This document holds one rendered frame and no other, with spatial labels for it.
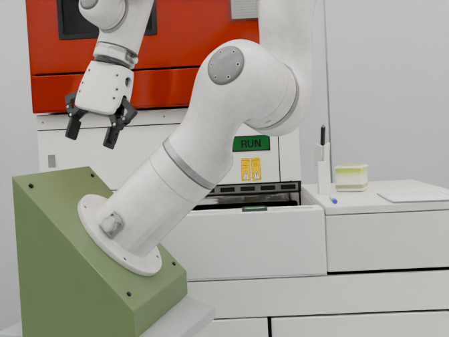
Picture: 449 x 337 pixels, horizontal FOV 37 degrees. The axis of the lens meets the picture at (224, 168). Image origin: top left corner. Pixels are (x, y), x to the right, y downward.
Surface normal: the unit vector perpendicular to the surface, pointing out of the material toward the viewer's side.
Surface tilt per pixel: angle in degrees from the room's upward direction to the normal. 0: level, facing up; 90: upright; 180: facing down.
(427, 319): 90
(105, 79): 77
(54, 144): 90
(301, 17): 108
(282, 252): 90
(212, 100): 103
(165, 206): 112
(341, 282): 90
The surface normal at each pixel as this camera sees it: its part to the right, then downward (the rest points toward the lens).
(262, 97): 0.59, 0.52
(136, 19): 0.79, 0.15
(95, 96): -0.38, -0.11
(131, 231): 0.04, 0.32
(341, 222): -0.03, 0.05
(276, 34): -0.50, 0.60
